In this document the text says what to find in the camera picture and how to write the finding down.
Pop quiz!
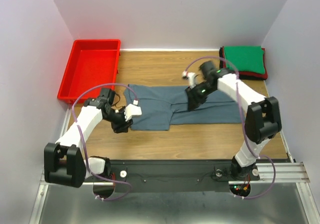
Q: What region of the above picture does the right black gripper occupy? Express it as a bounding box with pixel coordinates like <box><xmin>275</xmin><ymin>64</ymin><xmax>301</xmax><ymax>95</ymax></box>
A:
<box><xmin>185</xmin><ymin>81</ymin><xmax>217</xmax><ymax>112</ymax></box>

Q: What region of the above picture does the blue-grey t-shirt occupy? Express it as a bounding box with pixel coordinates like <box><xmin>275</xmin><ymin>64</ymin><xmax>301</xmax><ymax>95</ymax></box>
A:
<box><xmin>124</xmin><ymin>84</ymin><xmax>241</xmax><ymax>131</ymax></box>

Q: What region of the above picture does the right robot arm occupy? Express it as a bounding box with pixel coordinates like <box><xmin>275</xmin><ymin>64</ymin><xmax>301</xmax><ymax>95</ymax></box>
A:
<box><xmin>182</xmin><ymin>61</ymin><xmax>282</xmax><ymax>179</ymax></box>

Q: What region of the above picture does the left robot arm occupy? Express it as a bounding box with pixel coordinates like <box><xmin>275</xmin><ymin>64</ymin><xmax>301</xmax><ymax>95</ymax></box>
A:
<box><xmin>44</xmin><ymin>84</ymin><xmax>142</xmax><ymax>188</ymax></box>

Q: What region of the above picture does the black folded t-shirt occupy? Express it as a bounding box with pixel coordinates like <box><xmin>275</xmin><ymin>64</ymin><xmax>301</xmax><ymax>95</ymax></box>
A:
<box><xmin>219</xmin><ymin>46</ymin><xmax>268</xmax><ymax>81</ymax></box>

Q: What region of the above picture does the red folded t-shirt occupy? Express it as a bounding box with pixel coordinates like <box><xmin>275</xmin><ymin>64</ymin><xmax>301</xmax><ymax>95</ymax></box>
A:
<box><xmin>221</xmin><ymin>47</ymin><xmax>268</xmax><ymax>78</ymax></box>

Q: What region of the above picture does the green folded t-shirt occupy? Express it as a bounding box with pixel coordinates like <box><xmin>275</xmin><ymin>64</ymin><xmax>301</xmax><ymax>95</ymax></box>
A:
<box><xmin>223</xmin><ymin>46</ymin><xmax>266</xmax><ymax>74</ymax></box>

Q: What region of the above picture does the red plastic bin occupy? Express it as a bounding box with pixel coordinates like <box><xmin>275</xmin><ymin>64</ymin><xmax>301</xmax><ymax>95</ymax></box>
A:
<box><xmin>57</xmin><ymin>39</ymin><xmax>121</xmax><ymax>104</ymax></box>

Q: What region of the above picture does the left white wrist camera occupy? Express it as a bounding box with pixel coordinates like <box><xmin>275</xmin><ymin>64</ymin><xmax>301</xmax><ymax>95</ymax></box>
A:
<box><xmin>124</xmin><ymin>104</ymin><xmax>142</xmax><ymax>122</ymax></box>

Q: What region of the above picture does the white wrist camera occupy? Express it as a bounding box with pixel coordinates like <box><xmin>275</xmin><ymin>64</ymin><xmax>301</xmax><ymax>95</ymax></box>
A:
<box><xmin>182</xmin><ymin>71</ymin><xmax>198</xmax><ymax>89</ymax></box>
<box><xmin>124</xmin><ymin>104</ymin><xmax>142</xmax><ymax>122</ymax></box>

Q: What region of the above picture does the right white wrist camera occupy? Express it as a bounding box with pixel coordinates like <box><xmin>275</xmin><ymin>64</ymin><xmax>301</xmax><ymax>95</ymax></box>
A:
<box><xmin>182</xmin><ymin>71</ymin><xmax>198</xmax><ymax>89</ymax></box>

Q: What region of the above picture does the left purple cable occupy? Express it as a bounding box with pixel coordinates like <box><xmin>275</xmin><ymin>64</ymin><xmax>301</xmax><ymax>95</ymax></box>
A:
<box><xmin>71</xmin><ymin>83</ymin><xmax>140</xmax><ymax>202</ymax></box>

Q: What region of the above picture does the purple cable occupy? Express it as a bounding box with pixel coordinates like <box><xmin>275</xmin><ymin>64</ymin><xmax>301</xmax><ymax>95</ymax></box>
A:
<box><xmin>181</xmin><ymin>55</ymin><xmax>277</xmax><ymax>201</ymax></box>
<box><xmin>71</xmin><ymin>83</ymin><xmax>140</xmax><ymax>202</ymax></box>

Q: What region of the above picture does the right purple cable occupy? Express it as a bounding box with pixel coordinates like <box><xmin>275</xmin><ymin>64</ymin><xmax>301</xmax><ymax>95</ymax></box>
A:
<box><xmin>181</xmin><ymin>55</ymin><xmax>277</xmax><ymax>201</ymax></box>

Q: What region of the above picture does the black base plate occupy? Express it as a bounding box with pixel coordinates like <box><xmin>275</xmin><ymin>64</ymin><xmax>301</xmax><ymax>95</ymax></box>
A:
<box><xmin>110</xmin><ymin>160</ymin><xmax>260</xmax><ymax>193</ymax></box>

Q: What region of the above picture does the aluminium rail frame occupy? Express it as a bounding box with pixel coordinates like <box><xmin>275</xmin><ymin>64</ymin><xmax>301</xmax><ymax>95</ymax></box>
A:
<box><xmin>29</xmin><ymin>101</ymin><xmax>320</xmax><ymax>224</ymax></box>

